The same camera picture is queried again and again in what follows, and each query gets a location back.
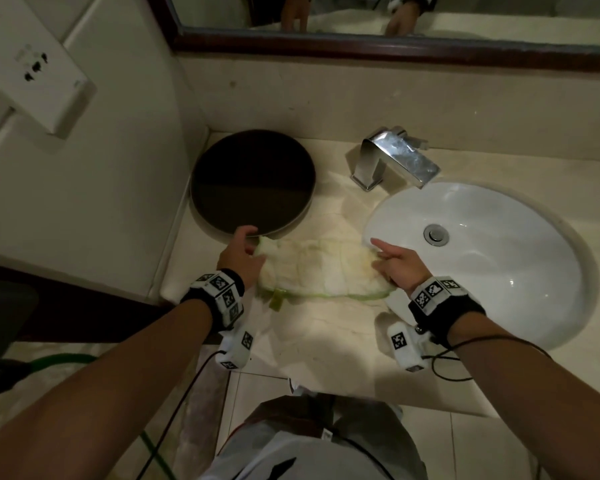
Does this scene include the person's right hand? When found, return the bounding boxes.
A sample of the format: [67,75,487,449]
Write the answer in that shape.
[369,238,433,299]

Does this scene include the person's left hand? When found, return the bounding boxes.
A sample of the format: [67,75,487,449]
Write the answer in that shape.
[216,224,269,291]

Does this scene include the dark round tray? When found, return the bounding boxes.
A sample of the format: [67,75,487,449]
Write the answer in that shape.
[189,128,317,238]

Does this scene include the white green-edged cleaning cloth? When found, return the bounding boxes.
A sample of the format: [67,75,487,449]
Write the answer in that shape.
[255,236,399,313]

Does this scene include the person's right forearm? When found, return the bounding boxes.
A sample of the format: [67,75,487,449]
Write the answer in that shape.
[447,314,600,480]

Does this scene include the person's left forearm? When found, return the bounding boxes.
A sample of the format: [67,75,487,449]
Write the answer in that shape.
[0,299,214,480]

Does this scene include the chrome sink drain stopper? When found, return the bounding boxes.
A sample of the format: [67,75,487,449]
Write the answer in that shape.
[423,223,450,247]

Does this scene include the white oval sink basin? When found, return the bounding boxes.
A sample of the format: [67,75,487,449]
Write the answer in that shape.
[362,182,596,351]

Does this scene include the person's grey trousers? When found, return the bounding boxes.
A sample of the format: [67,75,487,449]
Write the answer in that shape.
[199,392,429,480]

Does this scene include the black left wristband with markers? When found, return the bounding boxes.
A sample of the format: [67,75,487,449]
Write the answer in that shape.
[179,268,246,331]

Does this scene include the black wristband with markers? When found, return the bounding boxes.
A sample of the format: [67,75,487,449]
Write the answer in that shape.
[407,276,487,349]
[179,268,246,331]

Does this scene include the black right wristband with markers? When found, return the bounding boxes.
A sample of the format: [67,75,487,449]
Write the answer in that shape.
[407,276,487,349]

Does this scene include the chrome faucet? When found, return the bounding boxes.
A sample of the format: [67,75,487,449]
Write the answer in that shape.
[349,126,441,192]

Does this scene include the dark wooden ledge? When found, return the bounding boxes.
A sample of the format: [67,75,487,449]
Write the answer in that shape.
[0,262,221,345]

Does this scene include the dark wooden framed mirror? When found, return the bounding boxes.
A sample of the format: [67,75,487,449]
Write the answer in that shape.
[147,0,600,73]

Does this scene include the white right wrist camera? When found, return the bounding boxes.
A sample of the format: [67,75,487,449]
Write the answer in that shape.
[387,320,439,373]

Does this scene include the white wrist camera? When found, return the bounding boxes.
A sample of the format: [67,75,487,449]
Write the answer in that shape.
[215,328,256,371]
[387,320,439,373]

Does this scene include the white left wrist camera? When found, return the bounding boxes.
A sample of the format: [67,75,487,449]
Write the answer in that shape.
[215,328,256,371]

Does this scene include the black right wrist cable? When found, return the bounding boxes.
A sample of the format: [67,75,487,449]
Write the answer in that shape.
[429,335,552,383]

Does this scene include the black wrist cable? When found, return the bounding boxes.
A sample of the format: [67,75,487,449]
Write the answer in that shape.
[429,335,552,383]
[137,350,226,480]

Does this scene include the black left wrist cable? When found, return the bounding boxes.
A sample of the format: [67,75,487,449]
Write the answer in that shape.
[137,350,226,480]

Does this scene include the white wall socket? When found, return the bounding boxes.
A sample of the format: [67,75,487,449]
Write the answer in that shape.
[0,0,99,141]

